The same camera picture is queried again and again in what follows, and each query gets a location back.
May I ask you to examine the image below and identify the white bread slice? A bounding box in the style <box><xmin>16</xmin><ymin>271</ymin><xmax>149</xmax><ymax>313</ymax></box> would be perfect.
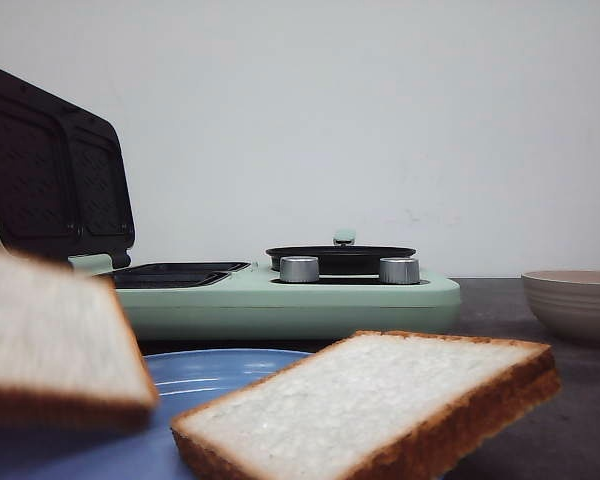
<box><xmin>0</xmin><ymin>248</ymin><xmax>159</xmax><ymax>430</ymax></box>
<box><xmin>171</xmin><ymin>331</ymin><xmax>560</xmax><ymax>479</ymax></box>

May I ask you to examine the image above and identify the breakfast maker hinged lid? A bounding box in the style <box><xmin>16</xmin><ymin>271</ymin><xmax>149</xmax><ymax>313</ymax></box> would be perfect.
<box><xmin>0</xmin><ymin>69</ymin><xmax>135</xmax><ymax>268</ymax></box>

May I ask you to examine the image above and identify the beige ribbed bowl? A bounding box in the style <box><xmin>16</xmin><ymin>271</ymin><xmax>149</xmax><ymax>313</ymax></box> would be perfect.
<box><xmin>521</xmin><ymin>270</ymin><xmax>600</xmax><ymax>345</ymax></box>

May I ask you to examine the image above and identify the mint green breakfast maker base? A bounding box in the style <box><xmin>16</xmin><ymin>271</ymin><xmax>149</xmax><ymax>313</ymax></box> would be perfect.
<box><xmin>69</xmin><ymin>254</ymin><xmax>461</xmax><ymax>341</ymax></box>

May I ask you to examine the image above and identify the left silver control knob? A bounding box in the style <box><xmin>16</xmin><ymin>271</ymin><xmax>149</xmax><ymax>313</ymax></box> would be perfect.
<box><xmin>279</xmin><ymin>256</ymin><xmax>320</xmax><ymax>284</ymax></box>

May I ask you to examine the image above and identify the silver control knob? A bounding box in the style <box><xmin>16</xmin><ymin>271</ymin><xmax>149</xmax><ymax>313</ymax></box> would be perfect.
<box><xmin>378</xmin><ymin>257</ymin><xmax>420</xmax><ymax>285</ymax></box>
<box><xmin>279</xmin><ymin>256</ymin><xmax>320</xmax><ymax>284</ymax></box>

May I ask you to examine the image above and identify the black round frying pan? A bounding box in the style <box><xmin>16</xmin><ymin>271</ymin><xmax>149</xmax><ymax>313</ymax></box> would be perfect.
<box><xmin>265</xmin><ymin>229</ymin><xmax>416</xmax><ymax>275</ymax></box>

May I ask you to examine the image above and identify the right silver control knob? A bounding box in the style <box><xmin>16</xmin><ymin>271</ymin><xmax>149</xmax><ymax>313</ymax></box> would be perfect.
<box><xmin>378</xmin><ymin>257</ymin><xmax>420</xmax><ymax>285</ymax></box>

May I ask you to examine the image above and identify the blue ribbed plate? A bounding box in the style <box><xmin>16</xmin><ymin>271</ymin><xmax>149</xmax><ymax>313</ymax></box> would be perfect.
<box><xmin>0</xmin><ymin>349</ymin><xmax>304</xmax><ymax>479</ymax></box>

